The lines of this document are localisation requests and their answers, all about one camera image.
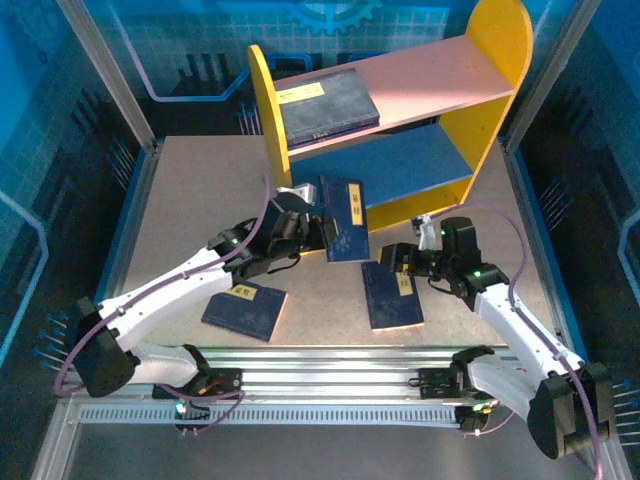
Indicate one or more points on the aluminium frame post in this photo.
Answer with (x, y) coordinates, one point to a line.
(545, 75)
(108, 75)

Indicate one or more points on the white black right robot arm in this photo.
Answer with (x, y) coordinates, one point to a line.
(515, 325)

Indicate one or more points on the aluminium table side rail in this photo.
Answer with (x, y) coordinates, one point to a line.
(133, 235)
(525, 200)

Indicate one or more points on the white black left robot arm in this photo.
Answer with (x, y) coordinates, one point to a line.
(165, 290)

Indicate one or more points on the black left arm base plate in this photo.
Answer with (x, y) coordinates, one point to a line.
(227, 382)

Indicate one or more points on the aluminium mounting rail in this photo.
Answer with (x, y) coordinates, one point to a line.
(325, 372)

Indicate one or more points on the yellow pink blue bookshelf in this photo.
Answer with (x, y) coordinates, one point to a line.
(500, 30)

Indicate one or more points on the black connector box with LED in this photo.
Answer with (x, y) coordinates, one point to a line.
(192, 412)
(470, 417)

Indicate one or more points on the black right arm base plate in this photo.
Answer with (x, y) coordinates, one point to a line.
(435, 385)

